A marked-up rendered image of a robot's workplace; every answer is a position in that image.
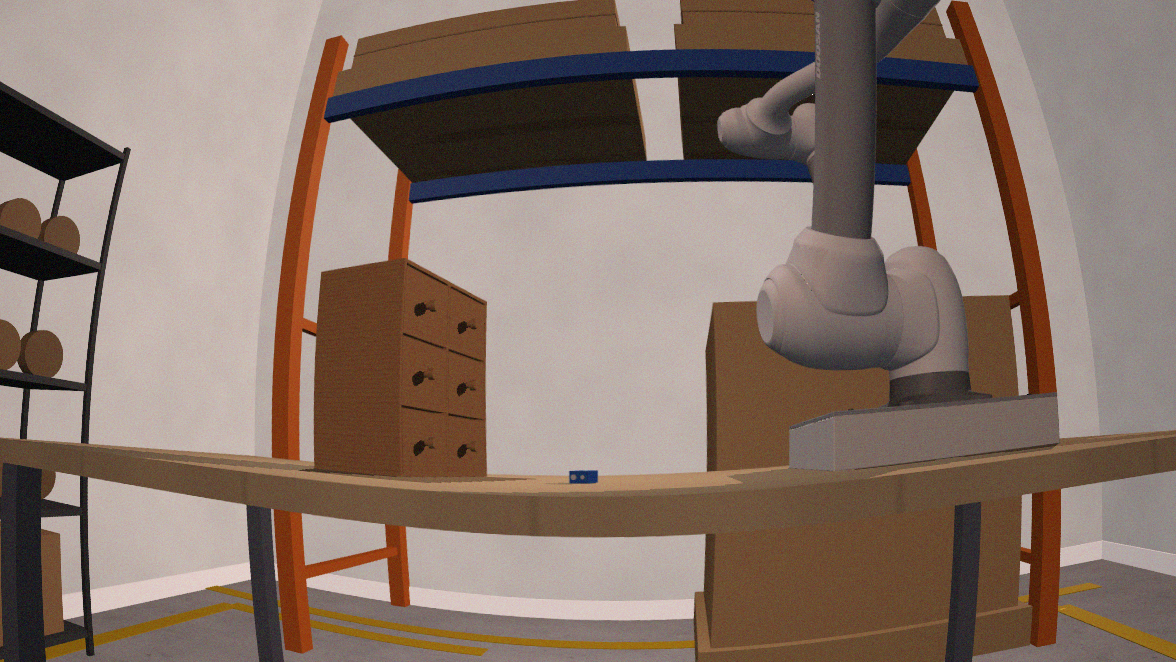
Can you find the brown wooden chest of drawers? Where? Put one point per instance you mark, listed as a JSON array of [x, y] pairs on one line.
[[358, 370]]

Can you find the blue 9v battery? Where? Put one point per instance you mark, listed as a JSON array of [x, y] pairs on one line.
[[583, 477]]

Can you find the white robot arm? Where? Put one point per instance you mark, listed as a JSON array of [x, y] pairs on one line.
[[833, 305]]

